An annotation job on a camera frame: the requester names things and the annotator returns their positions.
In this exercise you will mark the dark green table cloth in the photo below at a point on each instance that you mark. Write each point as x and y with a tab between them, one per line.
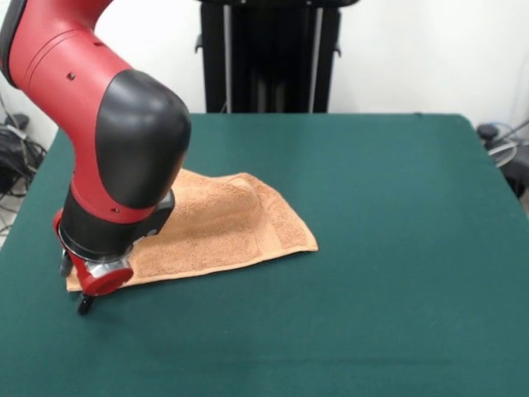
372	289

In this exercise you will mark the orange terry towel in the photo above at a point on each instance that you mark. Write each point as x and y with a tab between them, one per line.
231	223

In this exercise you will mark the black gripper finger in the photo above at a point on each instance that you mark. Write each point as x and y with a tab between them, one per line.
66	262
84	305

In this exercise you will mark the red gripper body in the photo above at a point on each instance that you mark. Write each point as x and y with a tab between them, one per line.
103	281

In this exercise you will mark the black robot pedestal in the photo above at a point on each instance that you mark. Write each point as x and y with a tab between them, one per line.
273	62

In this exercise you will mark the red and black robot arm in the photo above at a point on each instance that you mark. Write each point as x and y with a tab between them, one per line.
103	124

